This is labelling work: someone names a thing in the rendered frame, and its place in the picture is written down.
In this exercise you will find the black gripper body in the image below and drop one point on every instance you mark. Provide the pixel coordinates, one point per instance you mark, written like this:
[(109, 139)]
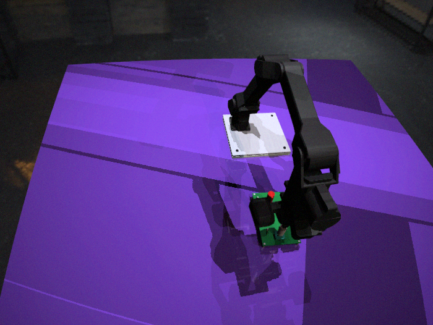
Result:
[(263, 211)]

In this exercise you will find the green circuit board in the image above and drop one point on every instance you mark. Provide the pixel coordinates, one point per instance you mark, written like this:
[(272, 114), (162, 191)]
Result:
[(275, 234)]

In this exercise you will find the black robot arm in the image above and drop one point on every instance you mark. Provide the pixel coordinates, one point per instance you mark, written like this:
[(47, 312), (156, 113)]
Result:
[(314, 147)]

